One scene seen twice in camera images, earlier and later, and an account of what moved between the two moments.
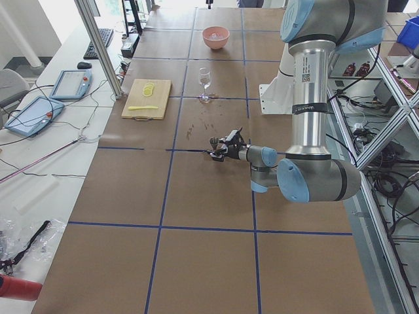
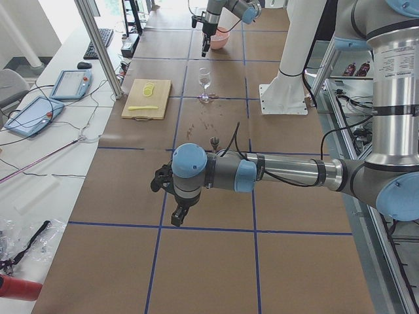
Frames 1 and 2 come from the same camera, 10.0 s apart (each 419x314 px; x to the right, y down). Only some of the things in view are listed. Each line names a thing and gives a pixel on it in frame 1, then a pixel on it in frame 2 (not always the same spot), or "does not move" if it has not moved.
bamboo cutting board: (135, 97) does not move
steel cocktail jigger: (214, 141) does not move
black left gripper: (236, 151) -> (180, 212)
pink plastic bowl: (215, 36) does not move
